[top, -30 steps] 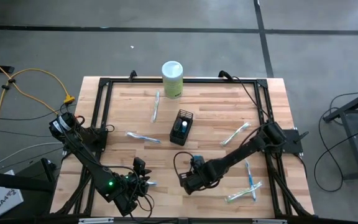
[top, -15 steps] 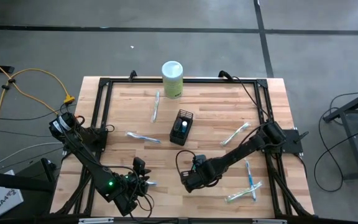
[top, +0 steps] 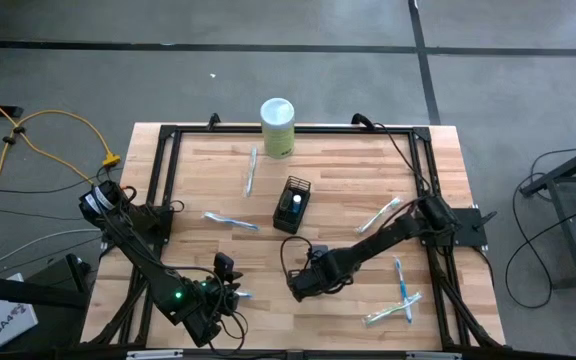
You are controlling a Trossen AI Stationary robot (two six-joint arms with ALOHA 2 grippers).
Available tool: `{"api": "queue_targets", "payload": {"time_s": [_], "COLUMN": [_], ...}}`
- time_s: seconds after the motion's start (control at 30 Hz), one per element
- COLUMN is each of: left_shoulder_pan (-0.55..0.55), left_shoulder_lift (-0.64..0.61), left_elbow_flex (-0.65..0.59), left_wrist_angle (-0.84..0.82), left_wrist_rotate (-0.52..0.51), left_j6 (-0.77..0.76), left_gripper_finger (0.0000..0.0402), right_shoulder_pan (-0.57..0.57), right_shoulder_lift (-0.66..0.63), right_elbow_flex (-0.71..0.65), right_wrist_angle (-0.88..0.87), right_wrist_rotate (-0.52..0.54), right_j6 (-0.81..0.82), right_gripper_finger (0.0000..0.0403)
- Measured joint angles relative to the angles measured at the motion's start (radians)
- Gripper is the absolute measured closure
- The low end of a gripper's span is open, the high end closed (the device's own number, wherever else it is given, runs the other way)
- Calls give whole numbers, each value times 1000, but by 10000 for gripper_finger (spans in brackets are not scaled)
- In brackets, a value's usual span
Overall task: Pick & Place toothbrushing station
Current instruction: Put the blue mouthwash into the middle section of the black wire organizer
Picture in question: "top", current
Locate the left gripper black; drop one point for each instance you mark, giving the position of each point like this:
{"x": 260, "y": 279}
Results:
{"x": 218, "y": 300}

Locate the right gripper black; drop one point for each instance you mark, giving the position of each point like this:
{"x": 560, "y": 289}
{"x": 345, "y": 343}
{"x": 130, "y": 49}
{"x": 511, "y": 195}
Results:
{"x": 318, "y": 275}

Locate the blue toothbrush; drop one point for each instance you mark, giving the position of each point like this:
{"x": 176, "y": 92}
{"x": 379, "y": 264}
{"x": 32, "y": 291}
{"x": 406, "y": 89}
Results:
{"x": 245, "y": 295}
{"x": 402, "y": 287}
{"x": 230, "y": 220}

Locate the teal toothpaste tube white cap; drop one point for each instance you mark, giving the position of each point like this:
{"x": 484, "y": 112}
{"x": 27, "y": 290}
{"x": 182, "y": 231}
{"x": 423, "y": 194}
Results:
{"x": 296, "y": 199}

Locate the green toothbrush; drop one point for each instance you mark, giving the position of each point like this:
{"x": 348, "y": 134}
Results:
{"x": 393, "y": 310}
{"x": 378, "y": 216}

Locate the white toothbrush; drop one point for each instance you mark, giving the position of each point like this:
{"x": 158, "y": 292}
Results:
{"x": 251, "y": 170}

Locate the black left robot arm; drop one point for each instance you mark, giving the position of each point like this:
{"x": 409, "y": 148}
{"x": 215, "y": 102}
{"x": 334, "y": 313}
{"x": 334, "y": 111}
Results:
{"x": 138, "y": 250}

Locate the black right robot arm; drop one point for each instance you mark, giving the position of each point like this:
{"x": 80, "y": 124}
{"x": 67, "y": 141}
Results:
{"x": 383, "y": 240}

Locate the green canister with white lid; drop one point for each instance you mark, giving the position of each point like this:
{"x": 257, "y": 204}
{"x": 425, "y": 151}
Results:
{"x": 278, "y": 135}

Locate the black tripod stand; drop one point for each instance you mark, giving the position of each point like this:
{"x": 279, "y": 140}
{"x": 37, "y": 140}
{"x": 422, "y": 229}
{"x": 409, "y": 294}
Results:
{"x": 18, "y": 295}

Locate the black metal stand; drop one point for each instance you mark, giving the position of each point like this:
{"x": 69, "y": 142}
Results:
{"x": 560, "y": 170}

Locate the silver metal bracket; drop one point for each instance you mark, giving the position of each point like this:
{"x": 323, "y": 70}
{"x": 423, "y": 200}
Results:
{"x": 153, "y": 355}
{"x": 433, "y": 356}

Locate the black aluminium table frame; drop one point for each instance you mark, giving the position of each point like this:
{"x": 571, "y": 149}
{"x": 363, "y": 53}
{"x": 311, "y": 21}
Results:
{"x": 218, "y": 129}

